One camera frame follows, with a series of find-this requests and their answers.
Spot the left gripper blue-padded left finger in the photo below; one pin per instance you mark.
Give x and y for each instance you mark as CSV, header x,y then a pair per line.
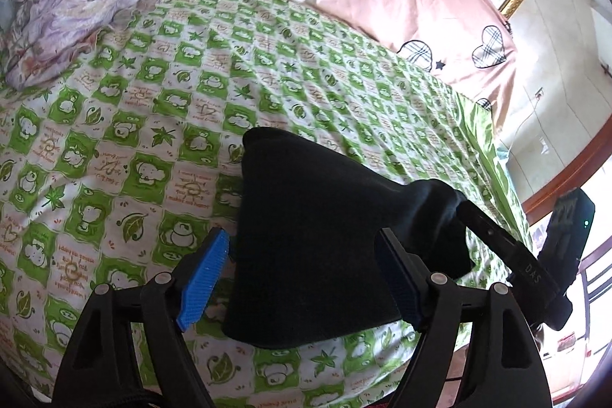
x,y
99,368

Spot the black pants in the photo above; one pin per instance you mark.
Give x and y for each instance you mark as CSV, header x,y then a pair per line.
x,y
305,266

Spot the green white patterned bedsheet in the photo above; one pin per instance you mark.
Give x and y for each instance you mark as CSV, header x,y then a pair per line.
x,y
117,169

